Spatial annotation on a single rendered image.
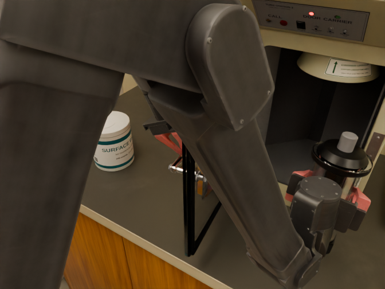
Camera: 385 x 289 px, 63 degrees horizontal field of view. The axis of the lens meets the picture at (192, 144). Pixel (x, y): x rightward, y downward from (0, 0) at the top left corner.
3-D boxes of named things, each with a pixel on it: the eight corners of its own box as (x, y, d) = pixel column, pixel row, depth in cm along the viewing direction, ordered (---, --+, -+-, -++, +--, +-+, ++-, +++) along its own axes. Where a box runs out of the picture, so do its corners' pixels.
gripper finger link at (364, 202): (336, 166, 62) (325, 191, 55) (375, 180, 59) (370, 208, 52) (325, 192, 65) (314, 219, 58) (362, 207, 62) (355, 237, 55)
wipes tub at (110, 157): (113, 143, 111) (107, 106, 103) (142, 155, 106) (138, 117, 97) (86, 163, 102) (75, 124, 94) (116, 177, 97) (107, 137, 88)
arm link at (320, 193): (248, 256, 49) (296, 294, 43) (254, 197, 43) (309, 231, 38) (293, 222, 56) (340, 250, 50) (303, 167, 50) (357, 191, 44)
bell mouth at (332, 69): (308, 48, 81) (313, 26, 78) (384, 61, 74) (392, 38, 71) (286, 71, 69) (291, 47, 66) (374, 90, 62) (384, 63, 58)
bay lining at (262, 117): (275, 128, 106) (295, 18, 85) (357, 152, 95) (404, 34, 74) (245, 168, 89) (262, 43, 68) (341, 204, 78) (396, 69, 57)
